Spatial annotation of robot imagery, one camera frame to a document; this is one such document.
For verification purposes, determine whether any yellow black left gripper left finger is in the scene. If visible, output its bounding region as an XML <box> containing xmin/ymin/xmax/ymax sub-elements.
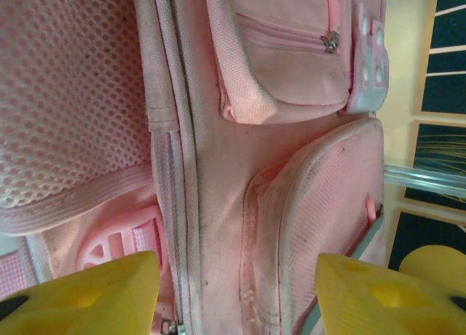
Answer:
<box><xmin>0</xmin><ymin>250</ymin><xmax>161</xmax><ymax>335</ymax></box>

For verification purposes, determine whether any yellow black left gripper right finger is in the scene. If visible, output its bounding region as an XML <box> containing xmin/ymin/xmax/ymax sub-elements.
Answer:
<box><xmin>315</xmin><ymin>253</ymin><xmax>466</xmax><ymax>335</ymax></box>

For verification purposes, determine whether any pink backpack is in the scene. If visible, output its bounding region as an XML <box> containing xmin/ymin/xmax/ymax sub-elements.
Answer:
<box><xmin>0</xmin><ymin>0</ymin><xmax>389</xmax><ymax>335</ymax></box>

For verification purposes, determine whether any aluminium frame post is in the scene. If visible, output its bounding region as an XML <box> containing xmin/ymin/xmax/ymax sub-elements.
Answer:
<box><xmin>382</xmin><ymin>162</ymin><xmax>466</xmax><ymax>197</ymax></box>

